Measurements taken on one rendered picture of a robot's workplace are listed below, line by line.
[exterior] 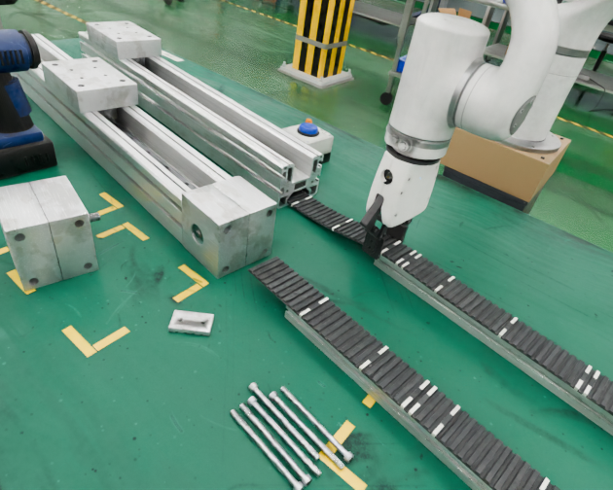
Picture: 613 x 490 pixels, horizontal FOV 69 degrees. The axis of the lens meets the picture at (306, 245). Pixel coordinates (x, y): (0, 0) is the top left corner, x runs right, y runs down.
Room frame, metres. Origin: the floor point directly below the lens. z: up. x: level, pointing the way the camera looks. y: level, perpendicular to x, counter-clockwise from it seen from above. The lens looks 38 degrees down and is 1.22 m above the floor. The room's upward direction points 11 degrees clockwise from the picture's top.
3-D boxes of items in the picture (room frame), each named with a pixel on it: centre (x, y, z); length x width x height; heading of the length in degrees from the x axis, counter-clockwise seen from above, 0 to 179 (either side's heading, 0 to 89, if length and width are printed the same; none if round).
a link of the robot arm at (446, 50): (0.57, -0.12, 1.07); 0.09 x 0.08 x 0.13; 54
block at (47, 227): (0.45, 0.33, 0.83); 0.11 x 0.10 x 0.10; 133
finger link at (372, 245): (0.54, -0.09, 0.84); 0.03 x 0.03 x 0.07; 50
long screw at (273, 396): (0.25, -0.03, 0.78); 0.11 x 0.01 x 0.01; 52
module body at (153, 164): (0.81, 0.46, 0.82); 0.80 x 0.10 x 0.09; 50
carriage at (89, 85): (0.81, 0.46, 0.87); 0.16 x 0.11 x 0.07; 50
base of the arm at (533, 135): (1.00, -0.42, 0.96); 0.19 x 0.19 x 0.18
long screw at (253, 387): (0.26, -0.01, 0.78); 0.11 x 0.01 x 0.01; 51
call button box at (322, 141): (0.87, 0.05, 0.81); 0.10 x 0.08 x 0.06; 140
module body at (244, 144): (0.95, 0.34, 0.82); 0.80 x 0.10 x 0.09; 50
